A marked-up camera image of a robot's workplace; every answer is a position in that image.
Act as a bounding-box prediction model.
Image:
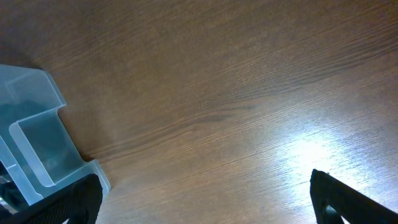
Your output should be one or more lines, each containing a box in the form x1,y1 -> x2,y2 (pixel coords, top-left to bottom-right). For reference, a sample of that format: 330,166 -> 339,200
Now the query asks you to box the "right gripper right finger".
310,169 -> 397,224

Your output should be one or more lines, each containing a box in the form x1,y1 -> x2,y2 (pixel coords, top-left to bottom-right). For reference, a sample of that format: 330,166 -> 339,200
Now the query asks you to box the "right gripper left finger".
1,174 -> 103,224

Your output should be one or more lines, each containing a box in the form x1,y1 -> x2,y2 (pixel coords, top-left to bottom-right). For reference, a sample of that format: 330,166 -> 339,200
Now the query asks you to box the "clear plastic storage container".
1,65 -> 111,212

